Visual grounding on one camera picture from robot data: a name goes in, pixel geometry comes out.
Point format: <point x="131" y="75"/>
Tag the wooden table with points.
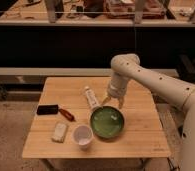
<point x="137" y="134"/>

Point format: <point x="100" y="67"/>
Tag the white rectangular block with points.
<point x="59" y="133"/>

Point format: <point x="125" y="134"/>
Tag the green ceramic bowl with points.
<point x="107" y="122"/>

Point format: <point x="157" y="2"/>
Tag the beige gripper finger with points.
<point x="120" y="102"/>
<point x="106" y="99"/>

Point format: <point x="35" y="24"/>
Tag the white tube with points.
<point x="91" y="98"/>

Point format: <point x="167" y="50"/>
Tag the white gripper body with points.
<point x="117" y="86"/>

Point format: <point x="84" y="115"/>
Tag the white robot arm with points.
<point x="178" y="93"/>

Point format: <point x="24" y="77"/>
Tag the black brush with red handle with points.
<point x="54" y="109"/>

